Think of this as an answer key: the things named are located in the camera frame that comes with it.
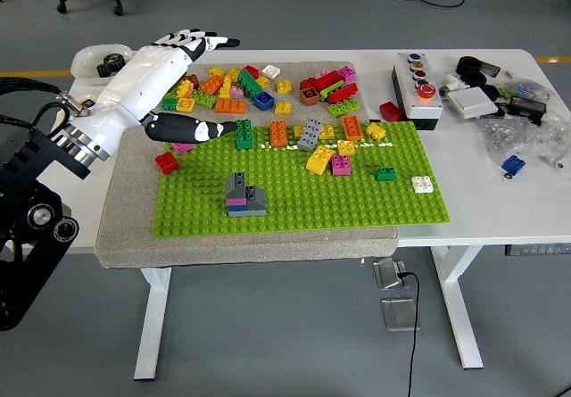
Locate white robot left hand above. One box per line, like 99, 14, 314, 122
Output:
66, 29, 241, 157

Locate grey sloped toy brick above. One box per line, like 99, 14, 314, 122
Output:
225, 171, 248, 201
244, 186, 268, 213

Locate orange long toy brick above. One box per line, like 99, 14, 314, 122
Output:
214, 97, 247, 115
341, 114, 364, 142

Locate green long toy brick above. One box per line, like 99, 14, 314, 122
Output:
234, 119, 254, 151
236, 70, 264, 100

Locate grey long toy brick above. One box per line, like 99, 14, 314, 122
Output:
296, 117, 323, 153

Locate large red toy brick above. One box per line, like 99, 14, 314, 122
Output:
310, 70, 345, 95

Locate yellow curved toy brick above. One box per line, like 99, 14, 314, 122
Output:
305, 144, 337, 176

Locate lime flat toy brick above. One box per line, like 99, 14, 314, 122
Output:
317, 79, 347, 100

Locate red curved toy brick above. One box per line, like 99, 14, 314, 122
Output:
325, 82, 360, 104

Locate lime long toy brick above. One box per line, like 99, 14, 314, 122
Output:
327, 97, 362, 120

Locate green baseplate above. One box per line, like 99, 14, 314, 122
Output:
151, 120, 451, 239

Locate white bowl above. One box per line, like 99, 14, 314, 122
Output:
71, 44, 135, 86

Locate grey-brown mat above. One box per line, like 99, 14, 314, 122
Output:
95, 61, 400, 269

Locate white table leg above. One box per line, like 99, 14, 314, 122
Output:
133, 266, 173, 381
430, 244, 485, 370

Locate push-button control box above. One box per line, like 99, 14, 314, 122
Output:
391, 51, 444, 131

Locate white pipe fitting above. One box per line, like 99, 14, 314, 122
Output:
437, 72, 469, 99

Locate black tape roll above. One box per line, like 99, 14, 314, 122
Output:
461, 70, 488, 88
455, 55, 485, 75

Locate clear bag of screws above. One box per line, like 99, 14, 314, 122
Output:
476, 115, 543, 166

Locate clear bag blue parts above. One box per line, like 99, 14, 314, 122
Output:
501, 79, 552, 103

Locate black power adapter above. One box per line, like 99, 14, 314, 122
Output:
507, 95, 548, 127

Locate clear bag of parts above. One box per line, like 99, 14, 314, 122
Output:
533, 111, 571, 170

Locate table height control panel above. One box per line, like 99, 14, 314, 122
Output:
504, 243, 571, 257

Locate black power cord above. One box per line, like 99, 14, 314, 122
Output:
396, 270, 423, 397

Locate white switch panel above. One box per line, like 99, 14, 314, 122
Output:
445, 87, 500, 121

